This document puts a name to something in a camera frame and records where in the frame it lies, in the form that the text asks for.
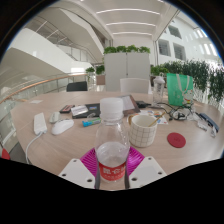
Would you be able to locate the small white charger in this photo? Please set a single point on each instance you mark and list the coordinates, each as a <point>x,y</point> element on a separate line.
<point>54,117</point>

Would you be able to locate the black chair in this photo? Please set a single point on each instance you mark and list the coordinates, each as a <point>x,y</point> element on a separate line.
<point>76,87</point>

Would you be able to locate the group of ceiling light strips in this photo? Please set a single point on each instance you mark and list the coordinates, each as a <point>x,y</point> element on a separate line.
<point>130,24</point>

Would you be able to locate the wooden-topped glass railing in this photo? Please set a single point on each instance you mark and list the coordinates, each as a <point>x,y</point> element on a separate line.
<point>30,87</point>

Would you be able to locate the red-labelled clear water bottle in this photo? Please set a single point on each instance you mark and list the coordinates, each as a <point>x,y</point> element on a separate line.
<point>111,133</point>

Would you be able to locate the small red-black device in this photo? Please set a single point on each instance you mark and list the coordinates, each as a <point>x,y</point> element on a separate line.
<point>66,108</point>

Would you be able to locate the golden stirring spoon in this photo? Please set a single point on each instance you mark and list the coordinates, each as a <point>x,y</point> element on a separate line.
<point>156,119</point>

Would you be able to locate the small white packet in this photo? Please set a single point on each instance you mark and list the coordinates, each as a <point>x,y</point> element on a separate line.
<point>213,131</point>

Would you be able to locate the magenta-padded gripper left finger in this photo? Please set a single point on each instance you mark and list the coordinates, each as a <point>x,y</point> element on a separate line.
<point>78,171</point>

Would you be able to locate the brown-backed printed booklet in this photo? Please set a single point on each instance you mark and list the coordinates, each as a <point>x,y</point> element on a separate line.
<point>129,104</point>

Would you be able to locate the row of green hedge plants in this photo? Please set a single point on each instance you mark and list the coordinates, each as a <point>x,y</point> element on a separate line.
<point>203,76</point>

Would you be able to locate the tall clear white-lidded bottle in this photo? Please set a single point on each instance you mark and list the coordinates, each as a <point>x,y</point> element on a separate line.
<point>158,91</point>

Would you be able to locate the colourful sticker sheet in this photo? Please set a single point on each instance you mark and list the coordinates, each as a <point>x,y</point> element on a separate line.
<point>162,120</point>

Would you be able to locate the white label card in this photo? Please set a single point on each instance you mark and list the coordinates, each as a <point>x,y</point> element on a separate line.
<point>202,124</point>

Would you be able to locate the white paper slip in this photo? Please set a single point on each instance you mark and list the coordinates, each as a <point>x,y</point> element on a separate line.
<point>36,101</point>

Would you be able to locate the flat round red coaster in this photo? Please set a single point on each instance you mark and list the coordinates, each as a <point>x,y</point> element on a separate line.
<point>176,140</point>

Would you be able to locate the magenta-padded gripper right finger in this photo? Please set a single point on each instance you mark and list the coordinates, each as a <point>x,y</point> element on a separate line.
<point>146,171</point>

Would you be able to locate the white power strip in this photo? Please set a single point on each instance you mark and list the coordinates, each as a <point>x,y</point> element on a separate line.
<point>40,123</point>

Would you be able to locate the black notebook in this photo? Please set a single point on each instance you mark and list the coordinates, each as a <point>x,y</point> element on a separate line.
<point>93,108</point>

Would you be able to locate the green tote bag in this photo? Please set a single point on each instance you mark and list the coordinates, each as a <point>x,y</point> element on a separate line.
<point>175,91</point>

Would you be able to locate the small blue-green tube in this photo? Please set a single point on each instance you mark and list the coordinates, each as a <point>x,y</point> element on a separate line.
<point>90,122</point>

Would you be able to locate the white computer mouse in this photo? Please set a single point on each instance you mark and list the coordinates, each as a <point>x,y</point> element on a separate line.
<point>62,127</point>

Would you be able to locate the white chair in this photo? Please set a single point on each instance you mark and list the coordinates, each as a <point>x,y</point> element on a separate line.
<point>134,86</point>

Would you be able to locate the small white card box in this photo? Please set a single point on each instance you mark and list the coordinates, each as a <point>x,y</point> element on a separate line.
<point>79,110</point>

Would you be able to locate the white plant-topped cabinet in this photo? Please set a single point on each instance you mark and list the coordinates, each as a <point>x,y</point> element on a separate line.
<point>126,71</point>

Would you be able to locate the small black pouch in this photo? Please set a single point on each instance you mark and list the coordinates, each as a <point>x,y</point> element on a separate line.
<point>143,104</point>

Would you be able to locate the white grid-pattern mug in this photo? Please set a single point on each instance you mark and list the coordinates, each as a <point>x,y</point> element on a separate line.
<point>142,135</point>

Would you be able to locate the potted green plants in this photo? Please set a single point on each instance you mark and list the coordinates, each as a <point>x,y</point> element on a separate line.
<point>99,70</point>

